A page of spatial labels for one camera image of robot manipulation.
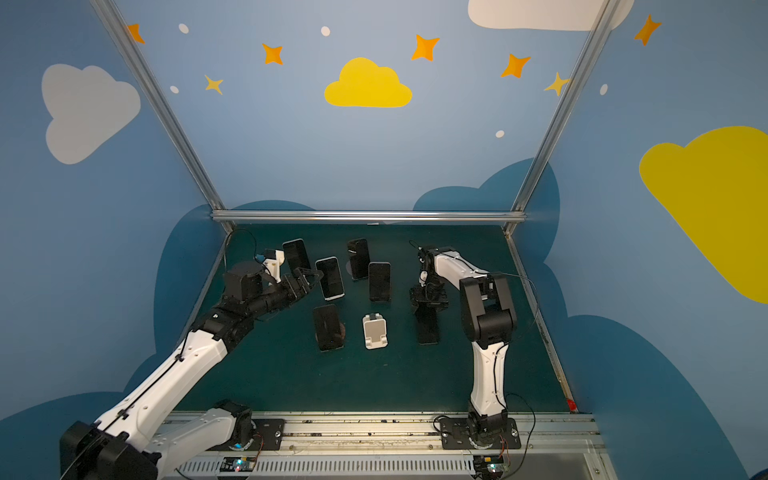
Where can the purple phone on black stand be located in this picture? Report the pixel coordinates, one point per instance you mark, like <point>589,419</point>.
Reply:
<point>380,287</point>

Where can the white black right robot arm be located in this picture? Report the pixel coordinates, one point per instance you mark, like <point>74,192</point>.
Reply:
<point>488,319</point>

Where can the aluminium rail front frame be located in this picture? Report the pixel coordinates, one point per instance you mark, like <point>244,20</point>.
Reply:
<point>392,445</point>

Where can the right circuit board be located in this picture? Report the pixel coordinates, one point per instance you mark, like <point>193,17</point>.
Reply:
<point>489,467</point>

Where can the white phone stand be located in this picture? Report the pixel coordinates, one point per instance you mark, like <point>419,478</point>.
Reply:
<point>375,331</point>

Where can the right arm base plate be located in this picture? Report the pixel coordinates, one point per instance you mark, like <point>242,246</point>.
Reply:
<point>455,435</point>

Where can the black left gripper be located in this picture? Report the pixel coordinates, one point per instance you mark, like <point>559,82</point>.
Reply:
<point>299,285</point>

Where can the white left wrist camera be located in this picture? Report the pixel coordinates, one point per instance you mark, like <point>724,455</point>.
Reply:
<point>273,260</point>

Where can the circuit board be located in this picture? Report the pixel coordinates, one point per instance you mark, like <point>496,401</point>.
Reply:
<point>489,467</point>
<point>238,464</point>

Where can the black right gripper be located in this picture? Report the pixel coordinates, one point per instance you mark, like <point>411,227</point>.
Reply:
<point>429,295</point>

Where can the horizontal aluminium back bar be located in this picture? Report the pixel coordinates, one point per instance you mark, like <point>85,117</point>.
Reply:
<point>339,217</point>

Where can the white-edged phone on stand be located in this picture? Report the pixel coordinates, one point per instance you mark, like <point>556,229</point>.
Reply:
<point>331,282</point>

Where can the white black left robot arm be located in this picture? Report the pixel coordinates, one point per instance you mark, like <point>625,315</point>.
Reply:
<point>124,442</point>

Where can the left circuit board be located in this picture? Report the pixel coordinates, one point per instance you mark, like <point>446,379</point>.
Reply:
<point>238,464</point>

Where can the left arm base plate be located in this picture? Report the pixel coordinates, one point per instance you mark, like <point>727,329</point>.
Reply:
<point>262,434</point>

